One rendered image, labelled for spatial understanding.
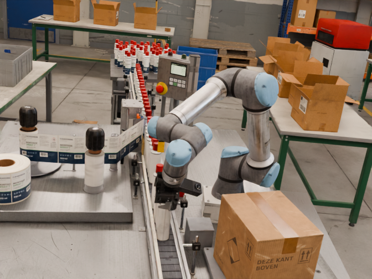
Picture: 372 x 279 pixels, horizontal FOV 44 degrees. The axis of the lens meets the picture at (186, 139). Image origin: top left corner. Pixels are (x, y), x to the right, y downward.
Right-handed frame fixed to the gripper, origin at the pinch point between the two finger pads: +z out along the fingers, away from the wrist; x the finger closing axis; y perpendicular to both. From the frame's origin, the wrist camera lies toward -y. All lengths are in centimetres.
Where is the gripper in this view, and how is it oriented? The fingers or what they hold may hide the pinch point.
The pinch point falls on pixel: (171, 207)
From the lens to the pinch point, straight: 169.4
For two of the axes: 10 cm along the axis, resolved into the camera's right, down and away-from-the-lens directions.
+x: 0.6, 7.8, -6.2
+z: -1.5, 6.2, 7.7
